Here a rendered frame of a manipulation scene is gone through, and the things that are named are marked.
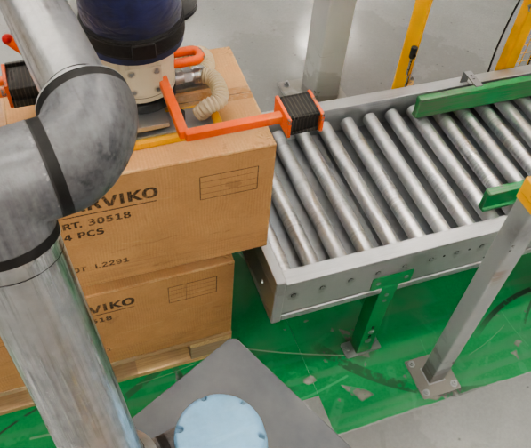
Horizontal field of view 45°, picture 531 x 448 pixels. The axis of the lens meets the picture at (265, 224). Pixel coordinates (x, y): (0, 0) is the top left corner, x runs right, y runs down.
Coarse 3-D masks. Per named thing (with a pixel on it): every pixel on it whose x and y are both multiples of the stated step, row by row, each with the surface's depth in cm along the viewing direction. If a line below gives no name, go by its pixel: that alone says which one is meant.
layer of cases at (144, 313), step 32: (224, 256) 189; (96, 288) 179; (128, 288) 181; (160, 288) 186; (192, 288) 192; (224, 288) 198; (96, 320) 187; (128, 320) 193; (160, 320) 199; (192, 320) 205; (224, 320) 212; (0, 352) 183; (128, 352) 207; (0, 384) 196
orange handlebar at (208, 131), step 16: (192, 48) 153; (176, 64) 149; (192, 64) 151; (0, 80) 142; (0, 96) 140; (176, 112) 138; (272, 112) 140; (176, 128) 136; (192, 128) 135; (208, 128) 135; (224, 128) 136; (240, 128) 137
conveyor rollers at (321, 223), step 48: (288, 144) 222; (336, 144) 222; (384, 144) 225; (432, 144) 228; (480, 144) 231; (528, 144) 234; (336, 192) 208; (384, 192) 211; (480, 192) 213; (336, 240) 196; (384, 240) 198
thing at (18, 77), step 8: (8, 64) 143; (16, 64) 143; (24, 64) 144; (8, 72) 142; (16, 72) 142; (24, 72) 142; (8, 80) 140; (16, 80) 141; (24, 80) 141; (32, 80) 141; (8, 88) 138; (16, 88) 138; (24, 88) 138; (32, 88) 139; (8, 96) 139; (16, 96) 140; (24, 96) 141; (32, 96) 141; (16, 104) 140; (24, 104) 141; (32, 104) 142
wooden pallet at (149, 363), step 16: (224, 336) 220; (160, 352) 214; (176, 352) 226; (192, 352) 221; (208, 352) 225; (112, 368) 221; (128, 368) 221; (144, 368) 222; (160, 368) 222; (0, 400) 211; (16, 400) 211; (32, 400) 212
